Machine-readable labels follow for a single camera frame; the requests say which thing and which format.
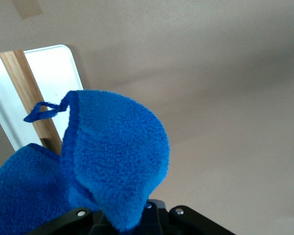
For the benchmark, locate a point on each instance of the brown tape patch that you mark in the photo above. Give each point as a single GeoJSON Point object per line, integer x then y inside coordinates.
{"type": "Point", "coordinates": [29, 8]}

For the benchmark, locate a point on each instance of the white rack with wooden bars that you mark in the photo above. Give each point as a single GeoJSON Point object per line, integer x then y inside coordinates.
{"type": "Point", "coordinates": [51, 71]}

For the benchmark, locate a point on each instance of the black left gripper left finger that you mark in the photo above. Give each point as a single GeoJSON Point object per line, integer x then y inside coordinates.
{"type": "Point", "coordinates": [71, 224]}

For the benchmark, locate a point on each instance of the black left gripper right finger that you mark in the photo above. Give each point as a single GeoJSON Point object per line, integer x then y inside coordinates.
{"type": "Point", "coordinates": [181, 222]}

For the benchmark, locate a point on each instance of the blue microfiber towel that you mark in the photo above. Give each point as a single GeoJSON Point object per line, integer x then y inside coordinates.
{"type": "Point", "coordinates": [115, 151]}

